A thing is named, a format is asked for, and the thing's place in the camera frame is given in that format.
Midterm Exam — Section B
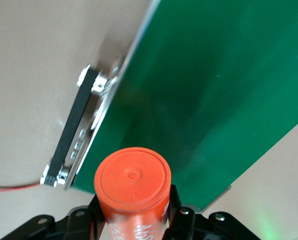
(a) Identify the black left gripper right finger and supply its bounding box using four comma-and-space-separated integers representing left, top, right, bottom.
163, 184, 196, 240

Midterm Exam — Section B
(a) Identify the red black motor wire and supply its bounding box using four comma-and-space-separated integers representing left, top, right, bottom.
0, 181, 43, 195

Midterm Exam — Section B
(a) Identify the green conveyor belt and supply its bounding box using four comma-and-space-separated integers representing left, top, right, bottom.
40, 0, 298, 213

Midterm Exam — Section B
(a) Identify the orange 4680 cylinder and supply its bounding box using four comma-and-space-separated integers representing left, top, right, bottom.
93, 146, 172, 240

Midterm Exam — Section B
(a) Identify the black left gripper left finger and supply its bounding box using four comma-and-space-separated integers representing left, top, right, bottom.
87, 194, 106, 240

